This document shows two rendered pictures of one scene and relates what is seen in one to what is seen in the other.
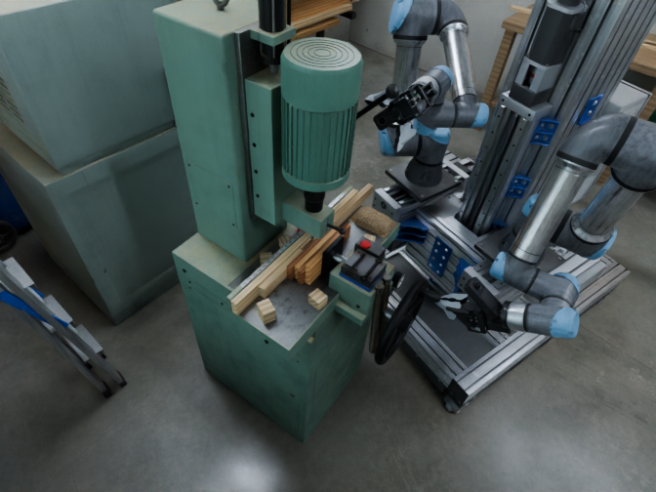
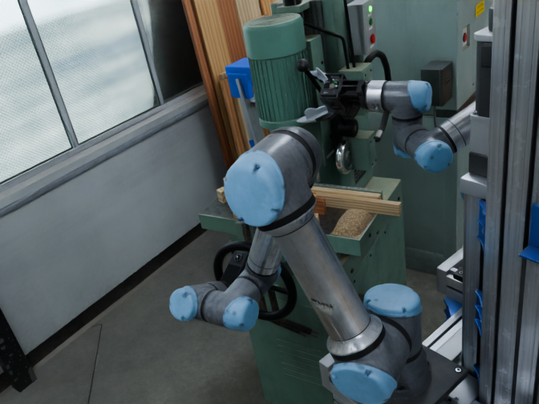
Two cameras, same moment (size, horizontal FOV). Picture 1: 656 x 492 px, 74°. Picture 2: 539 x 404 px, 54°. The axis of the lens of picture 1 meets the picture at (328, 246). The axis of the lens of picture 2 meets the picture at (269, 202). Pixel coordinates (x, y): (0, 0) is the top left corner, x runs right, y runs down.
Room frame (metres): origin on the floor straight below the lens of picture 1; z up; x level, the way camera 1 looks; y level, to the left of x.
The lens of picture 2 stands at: (0.93, -1.55, 1.78)
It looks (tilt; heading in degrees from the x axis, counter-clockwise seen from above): 28 degrees down; 94
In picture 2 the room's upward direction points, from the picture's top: 11 degrees counter-clockwise
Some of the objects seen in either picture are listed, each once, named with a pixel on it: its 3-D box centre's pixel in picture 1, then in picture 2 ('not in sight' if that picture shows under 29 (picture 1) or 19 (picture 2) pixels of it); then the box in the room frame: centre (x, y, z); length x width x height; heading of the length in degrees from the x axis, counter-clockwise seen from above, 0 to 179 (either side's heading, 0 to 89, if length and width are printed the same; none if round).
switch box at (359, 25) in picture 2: not in sight; (361, 26); (1.21, 0.25, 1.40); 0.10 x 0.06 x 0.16; 59
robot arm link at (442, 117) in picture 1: (432, 114); (410, 135); (1.23, -0.28, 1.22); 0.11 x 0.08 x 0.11; 98
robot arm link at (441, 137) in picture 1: (430, 141); not in sight; (1.47, -0.36, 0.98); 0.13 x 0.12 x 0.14; 98
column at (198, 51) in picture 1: (233, 143); (326, 98); (1.07, 0.30, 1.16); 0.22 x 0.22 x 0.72; 59
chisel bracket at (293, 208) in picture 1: (307, 216); not in sight; (0.94, 0.07, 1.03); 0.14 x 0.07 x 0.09; 59
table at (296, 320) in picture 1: (335, 275); (281, 224); (0.85, -0.03, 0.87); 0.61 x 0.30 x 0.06; 149
